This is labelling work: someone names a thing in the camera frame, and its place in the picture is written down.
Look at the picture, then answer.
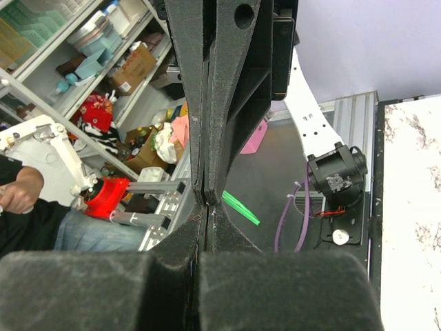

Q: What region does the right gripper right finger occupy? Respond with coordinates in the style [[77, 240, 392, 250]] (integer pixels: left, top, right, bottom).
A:
[[198, 206, 383, 330]]

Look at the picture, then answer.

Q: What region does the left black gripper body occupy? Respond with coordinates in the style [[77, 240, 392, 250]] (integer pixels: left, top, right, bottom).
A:
[[153, 0, 300, 101]]

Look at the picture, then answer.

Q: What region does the pink object on floor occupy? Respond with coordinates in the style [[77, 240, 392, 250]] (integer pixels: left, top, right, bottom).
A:
[[240, 120, 267, 154]]

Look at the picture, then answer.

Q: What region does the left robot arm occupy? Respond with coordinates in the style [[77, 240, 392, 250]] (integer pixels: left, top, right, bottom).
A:
[[155, 1, 367, 206]]

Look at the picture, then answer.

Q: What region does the storage shelf with clutter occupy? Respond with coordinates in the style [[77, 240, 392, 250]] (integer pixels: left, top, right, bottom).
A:
[[1, 1, 172, 179]]

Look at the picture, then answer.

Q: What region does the green key tag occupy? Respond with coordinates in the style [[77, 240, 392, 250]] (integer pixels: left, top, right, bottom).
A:
[[222, 190, 260, 226]]

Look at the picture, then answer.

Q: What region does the seated person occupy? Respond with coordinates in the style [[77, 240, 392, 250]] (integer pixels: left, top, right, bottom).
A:
[[1, 156, 145, 257]]

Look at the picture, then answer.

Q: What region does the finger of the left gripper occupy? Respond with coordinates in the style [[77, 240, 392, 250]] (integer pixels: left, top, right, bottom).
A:
[[203, 1, 273, 204], [165, 1, 207, 203]]

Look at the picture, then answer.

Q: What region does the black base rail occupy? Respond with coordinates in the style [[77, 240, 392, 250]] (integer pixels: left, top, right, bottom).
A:
[[308, 92, 384, 288]]

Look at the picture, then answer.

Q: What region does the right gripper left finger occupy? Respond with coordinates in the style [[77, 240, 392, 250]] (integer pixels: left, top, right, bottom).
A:
[[1, 205, 207, 330]]

